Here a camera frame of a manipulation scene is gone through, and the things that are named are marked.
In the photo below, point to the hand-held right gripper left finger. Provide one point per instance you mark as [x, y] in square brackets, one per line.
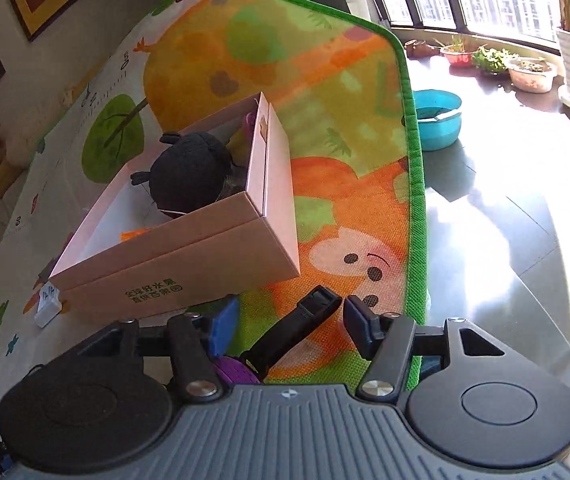
[222, 325]

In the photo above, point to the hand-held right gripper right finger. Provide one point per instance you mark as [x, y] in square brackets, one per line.
[357, 325]

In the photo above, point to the pink cardboard box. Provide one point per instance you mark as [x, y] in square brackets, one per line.
[190, 270]

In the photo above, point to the orange plastic toy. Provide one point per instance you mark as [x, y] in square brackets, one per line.
[137, 234]

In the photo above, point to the black plush toy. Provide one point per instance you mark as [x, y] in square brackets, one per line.
[190, 170]

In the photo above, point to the yellow green toy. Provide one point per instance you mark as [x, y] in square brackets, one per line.
[239, 147]

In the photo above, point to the translucent plant container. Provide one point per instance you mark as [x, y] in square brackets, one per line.
[532, 77]

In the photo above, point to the purple dotted object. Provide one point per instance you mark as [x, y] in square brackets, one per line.
[237, 371]

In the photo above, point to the colourful cartoon play mat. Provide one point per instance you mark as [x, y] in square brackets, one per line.
[340, 110]

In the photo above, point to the blue plastic basin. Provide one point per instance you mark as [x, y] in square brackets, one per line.
[437, 120]

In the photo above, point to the brown shoes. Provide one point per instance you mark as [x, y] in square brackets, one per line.
[421, 49]

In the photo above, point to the green potted plant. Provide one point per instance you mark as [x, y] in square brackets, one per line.
[492, 60]

